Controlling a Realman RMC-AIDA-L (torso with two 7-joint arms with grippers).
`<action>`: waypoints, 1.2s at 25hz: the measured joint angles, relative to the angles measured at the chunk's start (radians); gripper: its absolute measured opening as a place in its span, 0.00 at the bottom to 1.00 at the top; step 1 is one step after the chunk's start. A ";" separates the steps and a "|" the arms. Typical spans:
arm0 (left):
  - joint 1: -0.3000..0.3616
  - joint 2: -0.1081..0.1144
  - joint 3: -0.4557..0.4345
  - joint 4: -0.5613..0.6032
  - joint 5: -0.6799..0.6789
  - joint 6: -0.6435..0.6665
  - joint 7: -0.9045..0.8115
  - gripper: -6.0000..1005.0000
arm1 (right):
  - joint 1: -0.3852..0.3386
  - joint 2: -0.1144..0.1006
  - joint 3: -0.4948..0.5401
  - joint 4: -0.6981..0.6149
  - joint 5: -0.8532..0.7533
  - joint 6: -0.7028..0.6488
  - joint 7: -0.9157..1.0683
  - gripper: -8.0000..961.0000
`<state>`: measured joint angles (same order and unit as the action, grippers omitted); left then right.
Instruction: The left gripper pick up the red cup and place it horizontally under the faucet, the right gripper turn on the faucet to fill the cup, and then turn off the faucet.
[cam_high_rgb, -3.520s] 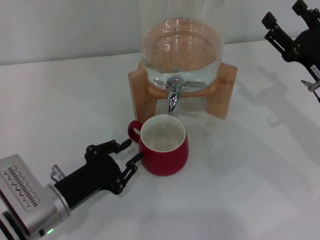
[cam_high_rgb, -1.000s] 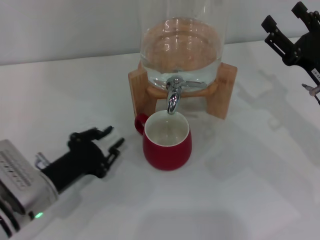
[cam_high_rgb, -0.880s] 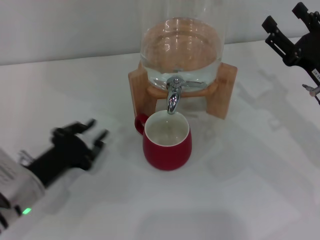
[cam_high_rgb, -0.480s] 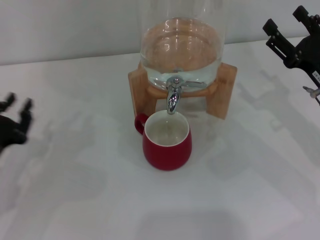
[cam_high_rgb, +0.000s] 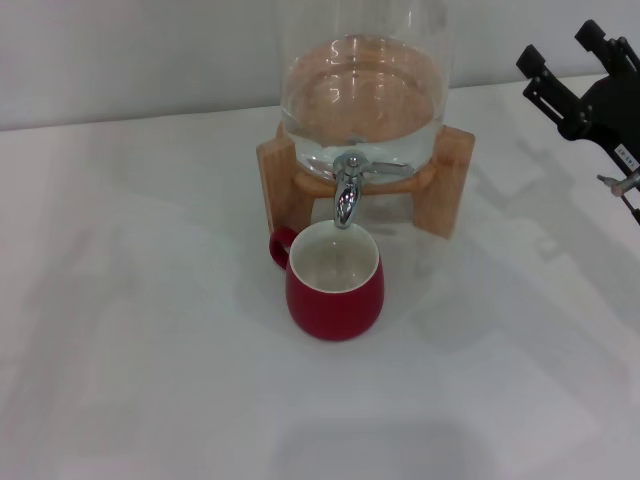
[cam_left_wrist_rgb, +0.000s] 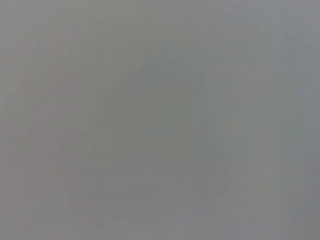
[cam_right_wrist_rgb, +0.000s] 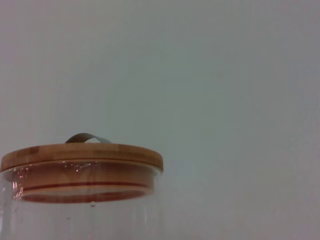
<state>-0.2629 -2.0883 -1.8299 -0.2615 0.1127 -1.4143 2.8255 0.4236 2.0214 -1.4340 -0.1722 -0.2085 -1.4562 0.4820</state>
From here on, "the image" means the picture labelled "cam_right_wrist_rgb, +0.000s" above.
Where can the glass water dispenser jar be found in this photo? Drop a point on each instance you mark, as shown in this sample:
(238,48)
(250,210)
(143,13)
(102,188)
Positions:
(75,220)

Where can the wooden jar lid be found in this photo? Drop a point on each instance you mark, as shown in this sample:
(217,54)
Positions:
(82,152)

